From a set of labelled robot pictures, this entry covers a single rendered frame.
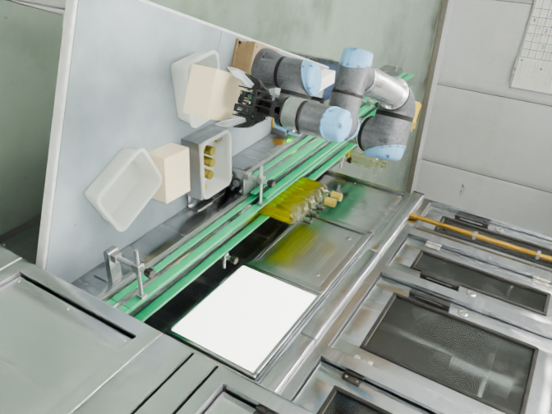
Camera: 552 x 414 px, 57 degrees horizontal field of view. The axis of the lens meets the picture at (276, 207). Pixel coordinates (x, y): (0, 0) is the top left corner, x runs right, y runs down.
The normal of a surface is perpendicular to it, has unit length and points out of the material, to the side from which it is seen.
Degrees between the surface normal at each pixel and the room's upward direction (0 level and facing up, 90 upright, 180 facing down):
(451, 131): 90
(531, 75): 90
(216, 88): 0
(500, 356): 90
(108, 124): 0
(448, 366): 90
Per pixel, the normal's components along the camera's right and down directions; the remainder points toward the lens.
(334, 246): 0.03, -0.86
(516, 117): -0.52, 0.43
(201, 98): -0.47, 0.07
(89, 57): 0.85, 0.29
